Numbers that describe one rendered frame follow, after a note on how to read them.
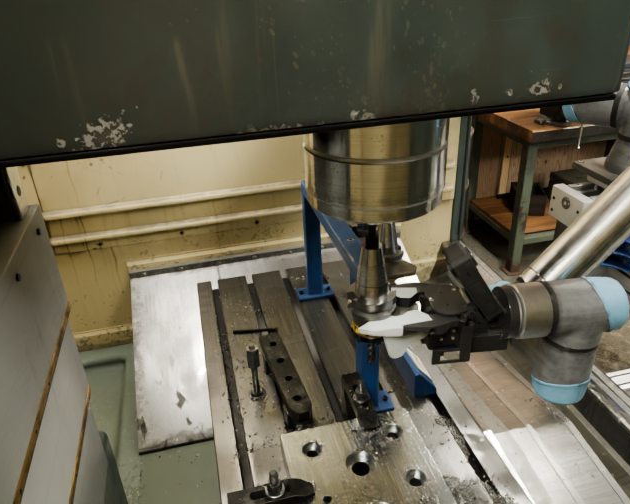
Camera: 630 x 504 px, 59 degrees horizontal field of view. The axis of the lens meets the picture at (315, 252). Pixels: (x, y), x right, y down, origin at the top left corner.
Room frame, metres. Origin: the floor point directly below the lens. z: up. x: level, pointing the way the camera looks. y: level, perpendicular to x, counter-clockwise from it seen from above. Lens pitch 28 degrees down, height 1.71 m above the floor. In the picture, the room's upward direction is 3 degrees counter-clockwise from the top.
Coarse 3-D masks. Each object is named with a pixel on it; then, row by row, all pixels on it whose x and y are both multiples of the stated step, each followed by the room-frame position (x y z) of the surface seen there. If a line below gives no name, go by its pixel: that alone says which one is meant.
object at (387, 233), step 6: (378, 228) 0.90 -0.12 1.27; (384, 228) 0.89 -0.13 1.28; (390, 228) 0.89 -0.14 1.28; (384, 234) 0.89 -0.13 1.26; (390, 234) 0.89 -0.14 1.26; (396, 234) 0.90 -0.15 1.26; (384, 240) 0.88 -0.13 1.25; (390, 240) 0.88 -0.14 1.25; (396, 240) 0.89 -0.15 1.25; (384, 246) 0.88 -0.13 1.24; (390, 246) 0.88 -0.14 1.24; (396, 246) 0.89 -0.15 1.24; (384, 252) 0.88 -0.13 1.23; (390, 252) 0.88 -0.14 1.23; (396, 252) 0.89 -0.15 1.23
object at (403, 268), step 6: (390, 264) 0.86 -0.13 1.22; (396, 264) 0.86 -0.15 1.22; (402, 264) 0.86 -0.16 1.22; (408, 264) 0.86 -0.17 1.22; (390, 270) 0.84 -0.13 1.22; (396, 270) 0.84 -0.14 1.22; (402, 270) 0.84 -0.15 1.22; (408, 270) 0.84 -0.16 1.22; (414, 270) 0.84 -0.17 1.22; (390, 276) 0.82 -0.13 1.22; (396, 276) 0.82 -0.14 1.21; (402, 276) 0.82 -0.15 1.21; (408, 276) 0.82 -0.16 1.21
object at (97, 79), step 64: (0, 0) 0.41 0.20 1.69; (64, 0) 0.42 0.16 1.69; (128, 0) 0.43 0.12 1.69; (192, 0) 0.44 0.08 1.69; (256, 0) 0.45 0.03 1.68; (320, 0) 0.46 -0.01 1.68; (384, 0) 0.47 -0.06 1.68; (448, 0) 0.48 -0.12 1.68; (512, 0) 0.49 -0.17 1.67; (576, 0) 0.51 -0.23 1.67; (0, 64) 0.41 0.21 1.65; (64, 64) 0.42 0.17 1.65; (128, 64) 0.43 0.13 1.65; (192, 64) 0.44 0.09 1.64; (256, 64) 0.45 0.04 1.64; (320, 64) 0.46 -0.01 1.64; (384, 64) 0.47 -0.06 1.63; (448, 64) 0.48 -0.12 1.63; (512, 64) 0.50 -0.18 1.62; (576, 64) 0.51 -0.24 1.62; (0, 128) 0.40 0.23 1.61; (64, 128) 0.41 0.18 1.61; (128, 128) 0.42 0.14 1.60; (192, 128) 0.43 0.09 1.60; (256, 128) 0.45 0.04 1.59; (320, 128) 0.46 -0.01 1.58
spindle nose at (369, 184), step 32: (384, 128) 0.52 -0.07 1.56; (416, 128) 0.53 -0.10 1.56; (448, 128) 0.57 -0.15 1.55; (320, 160) 0.55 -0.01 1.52; (352, 160) 0.53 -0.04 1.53; (384, 160) 0.52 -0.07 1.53; (416, 160) 0.53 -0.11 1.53; (320, 192) 0.55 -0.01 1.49; (352, 192) 0.53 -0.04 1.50; (384, 192) 0.52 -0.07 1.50; (416, 192) 0.53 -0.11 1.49
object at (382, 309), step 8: (352, 288) 0.61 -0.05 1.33; (352, 296) 0.60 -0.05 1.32; (392, 296) 0.59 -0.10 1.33; (352, 304) 0.58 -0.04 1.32; (360, 304) 0.57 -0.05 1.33; (368, 304) 0.57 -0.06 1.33; (376, 304) 0.57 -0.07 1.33; (384, 304) 0.57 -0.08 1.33; (392, 304) 0.58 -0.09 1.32; (352, 312) 0.58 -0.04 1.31; (360, 312) 0.58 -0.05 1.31; (368, 312) 0.58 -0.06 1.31; (376, 312) 0.57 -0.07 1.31; (384, 312) 0.58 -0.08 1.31; (392, 312) 0.58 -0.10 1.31; (368, 320) 0.57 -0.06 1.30; (376, 320) 0.57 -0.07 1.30
